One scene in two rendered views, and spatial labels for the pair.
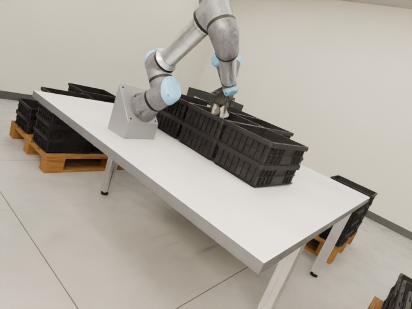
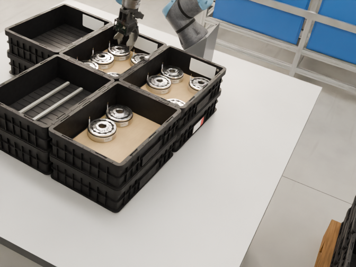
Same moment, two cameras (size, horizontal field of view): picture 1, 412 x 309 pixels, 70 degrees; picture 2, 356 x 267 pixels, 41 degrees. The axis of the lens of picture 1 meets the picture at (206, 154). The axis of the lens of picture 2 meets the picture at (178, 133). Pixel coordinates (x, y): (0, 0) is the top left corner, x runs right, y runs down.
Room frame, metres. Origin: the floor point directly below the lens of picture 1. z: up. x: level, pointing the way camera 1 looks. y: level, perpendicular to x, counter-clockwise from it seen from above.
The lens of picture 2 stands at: (3.55, -0.23, 1.94)
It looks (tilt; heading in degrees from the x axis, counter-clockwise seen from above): 38 degrees down; 164
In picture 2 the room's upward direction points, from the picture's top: 10 degrees clockwise
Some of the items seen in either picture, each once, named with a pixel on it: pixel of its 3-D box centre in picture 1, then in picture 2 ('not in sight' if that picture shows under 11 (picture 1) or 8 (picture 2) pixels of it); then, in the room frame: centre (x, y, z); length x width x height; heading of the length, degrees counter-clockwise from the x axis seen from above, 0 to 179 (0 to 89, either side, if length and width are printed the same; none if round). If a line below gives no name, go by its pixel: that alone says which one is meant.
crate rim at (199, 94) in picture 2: (194, 102); (175, 76); (1.91, 0.19, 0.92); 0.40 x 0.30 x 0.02; 140
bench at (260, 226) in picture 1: (200, 197); (106, 163); (1.82, -0.06, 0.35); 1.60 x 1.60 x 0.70; 54
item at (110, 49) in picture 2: not in sight; (118, 50); (1.60, -0.01, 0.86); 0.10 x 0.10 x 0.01
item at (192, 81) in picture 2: not in sight; (201, 83); (1.87, 0.32, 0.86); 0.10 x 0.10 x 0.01
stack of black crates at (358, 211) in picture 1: (330, 216); not in sight; (2.52, -1.24, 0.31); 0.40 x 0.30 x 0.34; 54
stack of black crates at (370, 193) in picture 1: (344, 204); not in sight; (2.84, -1.47, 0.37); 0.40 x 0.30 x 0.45; 55
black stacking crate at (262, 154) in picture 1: (264, 145); (61, 38); (1.53, -0.27, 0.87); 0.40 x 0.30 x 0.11; 140
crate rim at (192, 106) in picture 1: (227, 117); (115, 51); (1.72, -0.04, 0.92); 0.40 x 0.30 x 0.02; 140
